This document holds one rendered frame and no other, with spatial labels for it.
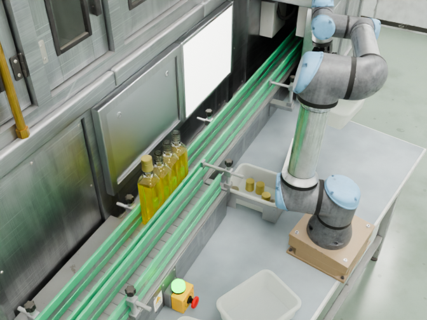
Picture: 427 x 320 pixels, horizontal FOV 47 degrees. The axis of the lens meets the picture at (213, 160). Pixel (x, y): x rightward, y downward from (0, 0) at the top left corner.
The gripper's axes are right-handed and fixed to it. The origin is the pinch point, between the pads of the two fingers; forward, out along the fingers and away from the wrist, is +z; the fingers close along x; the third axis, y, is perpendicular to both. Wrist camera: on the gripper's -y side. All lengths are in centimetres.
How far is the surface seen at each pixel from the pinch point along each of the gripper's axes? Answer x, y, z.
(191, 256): 12, -72, 29
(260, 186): 10.2, -30.1, 28.3
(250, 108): 30.5, -2.8, 12.6
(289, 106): 23.4, 18.4, 20.9
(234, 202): 16, -41, 31
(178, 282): 6, -86, 25
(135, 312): 6, -104, 20
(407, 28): 59, 317, 97
